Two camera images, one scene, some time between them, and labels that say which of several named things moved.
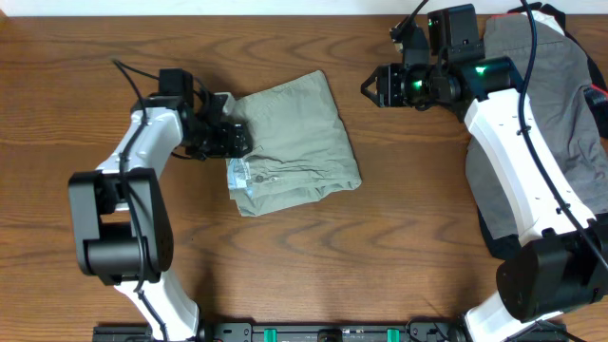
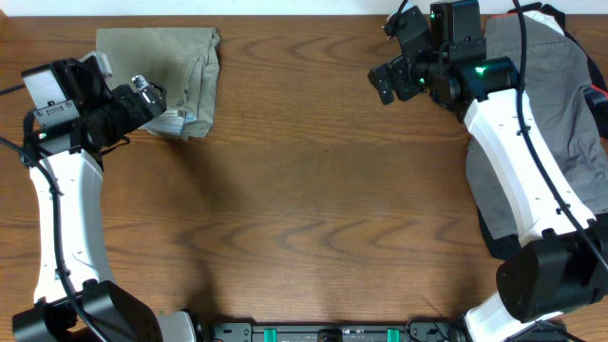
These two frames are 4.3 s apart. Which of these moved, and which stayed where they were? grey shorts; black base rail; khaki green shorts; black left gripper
Moved: black left gripper; khaki green shorts
Stayed: grey shorts; black base rail
